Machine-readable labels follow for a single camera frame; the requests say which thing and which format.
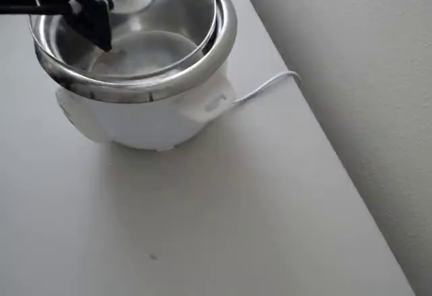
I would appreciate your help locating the stainless steel inner pot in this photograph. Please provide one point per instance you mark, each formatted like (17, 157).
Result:
(135, 88)

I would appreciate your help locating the white rice cooker body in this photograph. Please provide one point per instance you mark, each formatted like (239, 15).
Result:
(152, 124)

